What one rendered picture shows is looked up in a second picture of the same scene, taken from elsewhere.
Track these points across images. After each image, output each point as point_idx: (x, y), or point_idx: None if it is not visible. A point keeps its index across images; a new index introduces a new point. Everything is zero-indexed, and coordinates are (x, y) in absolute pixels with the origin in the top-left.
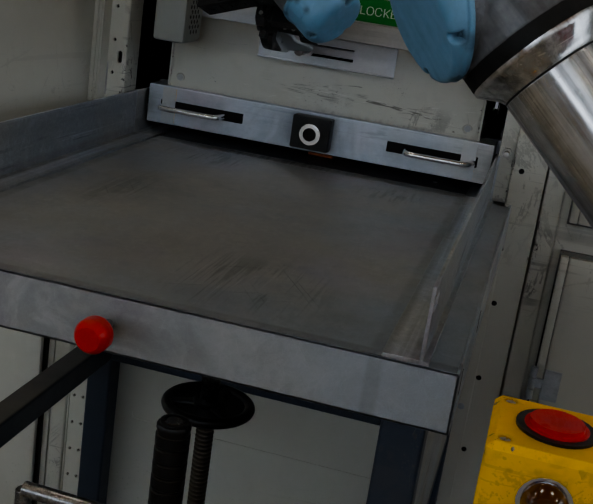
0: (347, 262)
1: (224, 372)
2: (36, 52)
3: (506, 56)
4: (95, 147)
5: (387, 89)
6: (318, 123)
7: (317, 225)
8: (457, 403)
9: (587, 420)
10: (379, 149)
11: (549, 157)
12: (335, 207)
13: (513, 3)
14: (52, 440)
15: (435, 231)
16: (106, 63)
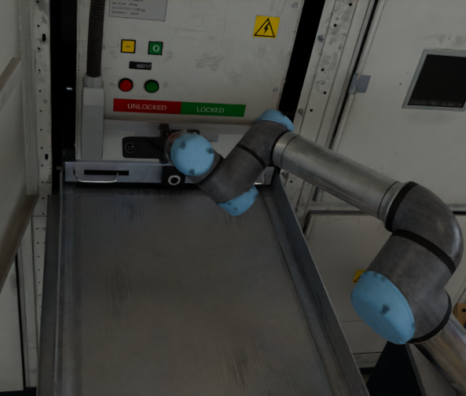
0: (272, 324)
1: None
2: (9, 188)
3: (421, 340)
4: (65, 236)
5: (214, 146)
6: (178, 173)
7: (232, 283)
8: None
9: None
10: None
11: (425, 355)
12: (222, 251)
13: (427, 324)
14: (29, 339)
15: (277, 255)
16: (38, 162)
